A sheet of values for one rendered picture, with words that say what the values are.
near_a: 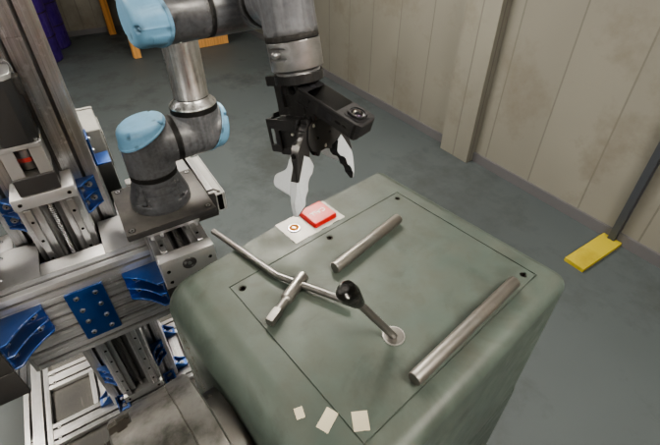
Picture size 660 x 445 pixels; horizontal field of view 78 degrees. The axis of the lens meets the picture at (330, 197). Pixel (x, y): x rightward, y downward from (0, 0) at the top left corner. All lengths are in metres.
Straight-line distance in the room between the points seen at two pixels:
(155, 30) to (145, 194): 0.59
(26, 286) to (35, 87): 0.47
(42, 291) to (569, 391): 2.09
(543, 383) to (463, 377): 1.63
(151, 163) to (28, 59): 0.33
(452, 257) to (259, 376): 0.42
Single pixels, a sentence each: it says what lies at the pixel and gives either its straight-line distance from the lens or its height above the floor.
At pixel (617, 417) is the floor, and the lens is 2.37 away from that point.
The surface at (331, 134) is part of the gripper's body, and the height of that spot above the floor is 1.53.
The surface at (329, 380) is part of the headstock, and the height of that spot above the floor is 1.26.
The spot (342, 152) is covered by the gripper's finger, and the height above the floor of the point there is 1.49.
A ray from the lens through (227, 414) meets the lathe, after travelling 0.72.
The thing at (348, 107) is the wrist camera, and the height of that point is 1.59.
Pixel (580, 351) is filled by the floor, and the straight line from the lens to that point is 2.50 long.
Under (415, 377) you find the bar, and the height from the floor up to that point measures 1.27.
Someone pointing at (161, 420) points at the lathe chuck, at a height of 1.23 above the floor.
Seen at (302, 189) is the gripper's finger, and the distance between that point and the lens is 0.60.
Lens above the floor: 1.83
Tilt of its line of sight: 37 degrees down
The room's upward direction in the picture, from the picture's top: straight up
